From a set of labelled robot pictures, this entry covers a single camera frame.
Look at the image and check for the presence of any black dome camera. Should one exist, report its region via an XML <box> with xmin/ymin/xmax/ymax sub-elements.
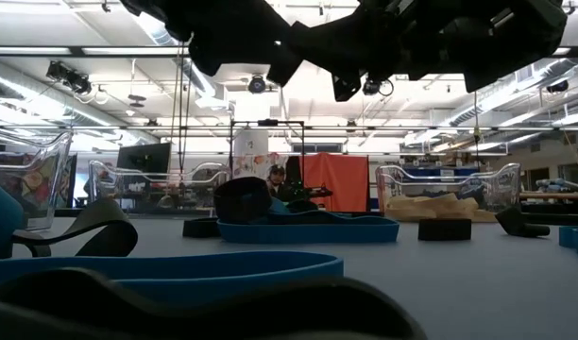
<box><xmin>246</xmin><ymin>74</ymin><xmax>268</xmax><ymax>95</ymax></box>

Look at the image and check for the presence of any floral cloth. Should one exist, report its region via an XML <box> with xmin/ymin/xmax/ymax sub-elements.
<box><xmin>231</xmin><ymin>152</ymin><xmax>271</xmax><ymax>180</ymax></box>

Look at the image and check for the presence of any black hanging cable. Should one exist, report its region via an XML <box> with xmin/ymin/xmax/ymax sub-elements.
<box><xmin>180</xmin><ymin>42</ymin><xmax>194</xmax><ymax>174</ymax></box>

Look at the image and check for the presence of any clear plastic basket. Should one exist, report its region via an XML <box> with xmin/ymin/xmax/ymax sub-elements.
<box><xmin>0</xmin><ymin>129</ymin><xmax>75</xmax><ymax>232</ymax></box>
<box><xmin>374</xmin><ymin>162</ymin><xmax>522</xmax><ymax>223</ymax></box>
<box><xmin>88</xmin><ymin>159</ymin><xmax>232</xmax><ymax>213</ymax></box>

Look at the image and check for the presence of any light blue item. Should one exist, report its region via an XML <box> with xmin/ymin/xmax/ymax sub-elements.
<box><xmin>535</xmin><ymin>178</ymin><xmax>578</xmax><ymax>194</ymax></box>

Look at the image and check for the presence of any wide black rubber band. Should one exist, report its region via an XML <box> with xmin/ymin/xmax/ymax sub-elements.
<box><xmin>212</xmin><ymin>176</ymin><xmax>273</xmax><ymax>224</ymax></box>

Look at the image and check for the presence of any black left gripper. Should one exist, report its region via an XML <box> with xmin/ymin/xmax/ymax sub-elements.
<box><xmin>117</xmin><ymin>0</ymin><xmax>304</xmax><ymax>90</ymax></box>

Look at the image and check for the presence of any wooden table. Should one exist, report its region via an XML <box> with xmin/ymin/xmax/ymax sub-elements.
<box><xmin>516</xmin><ymin>190</ymin><xmax>578</xmax><ymax>203</ymax></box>

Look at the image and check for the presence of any black monitor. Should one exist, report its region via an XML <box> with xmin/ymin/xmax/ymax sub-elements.
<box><xmin>115</xmin><ymin>142</ymin><xmax>173</xmax><ymax>175</ymax></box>

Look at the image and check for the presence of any black stand frame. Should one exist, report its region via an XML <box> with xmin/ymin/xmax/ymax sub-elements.
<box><xmin>229</xmin><ymin>118</ymin><xmax>306</xmax><ymax>190</ymax></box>

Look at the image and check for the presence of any person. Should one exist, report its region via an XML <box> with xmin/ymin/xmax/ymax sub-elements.
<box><xmin>266</xmin><ymin>163</ymin><xmax>293</xmax><ymax>202</ymax></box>

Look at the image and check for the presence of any small black camera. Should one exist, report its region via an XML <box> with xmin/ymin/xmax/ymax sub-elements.
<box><xmin>545</xmin><ymin>78</ymin><xmax>570</xmax><ymax>94</ymax></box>

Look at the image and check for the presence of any orange cloth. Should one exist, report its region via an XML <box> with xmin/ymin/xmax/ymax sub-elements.
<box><xmin>298</xmin><ymin>152</ymin><xmax>370</xmax><ymax>213</ymax></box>

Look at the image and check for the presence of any thin hanging cable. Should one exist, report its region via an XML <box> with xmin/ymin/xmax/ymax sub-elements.
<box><xmin>472</xmin><ymin>92</ymin><xmax>483</xmax><ymax>145</ymax></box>

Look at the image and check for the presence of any tan rubber band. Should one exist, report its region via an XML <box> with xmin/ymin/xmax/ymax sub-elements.
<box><xmin>385</xmin><ymin>195</ymin><xmax>439</xmax><ymax>222</ymax></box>
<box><xmin>451</xmin><ymin>196</ymin><xmax>481</xmax><ymax>219</ymax></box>
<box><xmin>411</xmin><ymin>192</ymin><xmax>460</xmax><ymax>213</ymax></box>

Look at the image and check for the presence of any white cylinder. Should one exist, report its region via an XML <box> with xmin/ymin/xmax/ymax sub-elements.
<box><xmin>233</xmin><ymin>128</ymin><xmax>270</xmax><ymax>158</ymax></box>

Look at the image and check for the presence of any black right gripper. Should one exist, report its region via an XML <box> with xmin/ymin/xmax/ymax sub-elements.
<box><xmin>287</xmin><ymin>0</ymin><xmax>570</xmax><ymax>104</ymax></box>

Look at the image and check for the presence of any black camera with cable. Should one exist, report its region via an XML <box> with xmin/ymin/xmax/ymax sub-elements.
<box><xmin>44</xmin><ymin>59</ymin><xmax>94</xmax><ymax>96</ymax></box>
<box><xmin>362</xmin><ymin>77</ymin><xmax>395</xmax><ymax>98</ymax></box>

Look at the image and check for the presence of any black robot with green lights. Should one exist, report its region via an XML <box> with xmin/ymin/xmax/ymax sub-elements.
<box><xmin>288</xmin><ymin>181</ymin><xmax>335</xmax><ymax>202</ymax></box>

